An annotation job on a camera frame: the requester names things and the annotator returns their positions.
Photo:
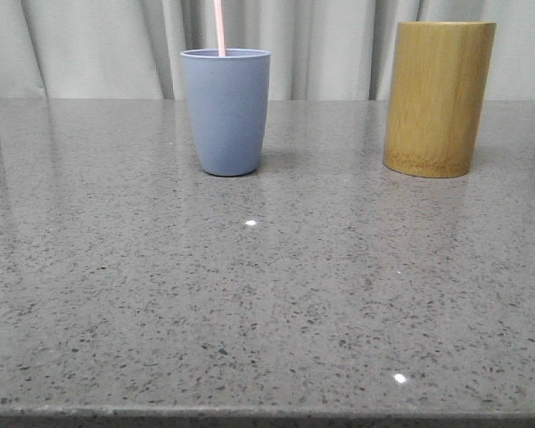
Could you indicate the blue plastic cup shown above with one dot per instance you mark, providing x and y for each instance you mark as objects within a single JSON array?
[{"x": 228, "y": 101}]

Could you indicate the grey curtain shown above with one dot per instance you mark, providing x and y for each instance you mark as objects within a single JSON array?
[{"x": 320, "y": 50}]

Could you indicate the bamboo cylinder holder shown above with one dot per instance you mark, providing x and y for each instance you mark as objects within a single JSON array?
[{"x": 440, "y": 70}]

